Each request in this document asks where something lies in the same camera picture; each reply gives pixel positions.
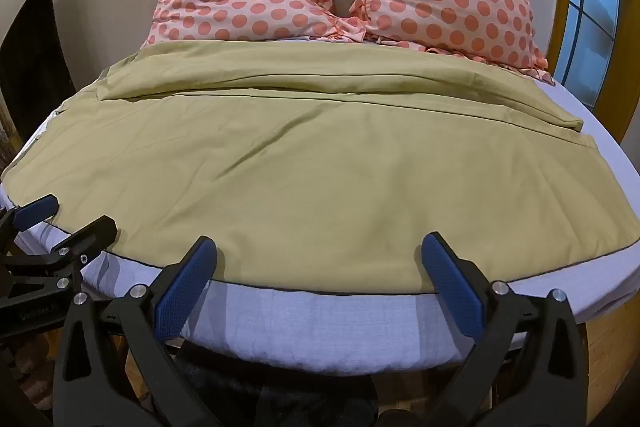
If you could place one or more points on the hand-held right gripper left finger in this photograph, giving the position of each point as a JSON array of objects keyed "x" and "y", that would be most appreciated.
[{"x": 184, "y": 289}]

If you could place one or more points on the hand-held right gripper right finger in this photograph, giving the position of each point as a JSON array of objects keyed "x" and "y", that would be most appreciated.
[{"x": 452, "y": 289}]

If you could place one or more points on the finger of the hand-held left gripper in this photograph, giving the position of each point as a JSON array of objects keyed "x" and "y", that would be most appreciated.
[
  {"x": 34, "y": 210},
  {"x": 90, "y": 238}
]

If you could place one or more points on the olive yellow blanket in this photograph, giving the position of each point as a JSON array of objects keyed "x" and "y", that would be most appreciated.
[{"x": 310, "y": 167}]

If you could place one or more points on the bed with white sheet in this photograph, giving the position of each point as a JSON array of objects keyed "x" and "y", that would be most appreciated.
[{"x": 300, "y": 332}]

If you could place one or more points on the dark wooden door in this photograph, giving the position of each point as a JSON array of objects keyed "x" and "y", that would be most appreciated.
[{"x": 30, "y": 72}]

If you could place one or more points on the wooden bed frame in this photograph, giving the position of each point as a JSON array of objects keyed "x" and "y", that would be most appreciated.
[{"x": 612, "y": 357}]

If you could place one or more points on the window with yellow frame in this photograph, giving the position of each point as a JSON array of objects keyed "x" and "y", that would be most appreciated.
[{"x": 590, "y": 7}]

